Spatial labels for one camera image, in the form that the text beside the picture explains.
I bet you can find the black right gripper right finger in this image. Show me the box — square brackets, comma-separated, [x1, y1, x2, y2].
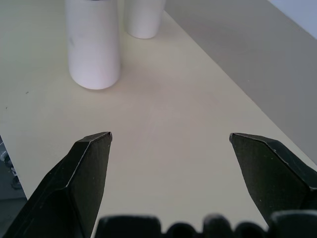
[229, 132, 317, 227]

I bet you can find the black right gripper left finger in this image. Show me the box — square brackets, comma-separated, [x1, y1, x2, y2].
[0, 131, 113, 238]

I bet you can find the white cylindrical vase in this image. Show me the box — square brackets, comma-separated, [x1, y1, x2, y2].
[64, 0, 121, 90]
[123, 0, 166, 39]

